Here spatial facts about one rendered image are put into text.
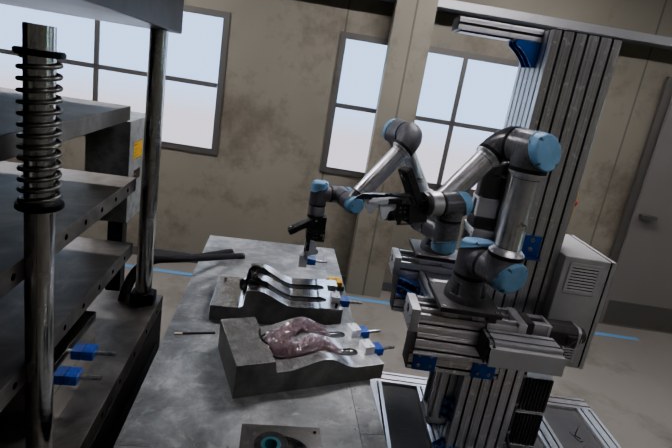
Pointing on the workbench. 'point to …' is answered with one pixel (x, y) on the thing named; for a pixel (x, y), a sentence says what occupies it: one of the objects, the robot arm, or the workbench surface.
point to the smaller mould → (307, 437)
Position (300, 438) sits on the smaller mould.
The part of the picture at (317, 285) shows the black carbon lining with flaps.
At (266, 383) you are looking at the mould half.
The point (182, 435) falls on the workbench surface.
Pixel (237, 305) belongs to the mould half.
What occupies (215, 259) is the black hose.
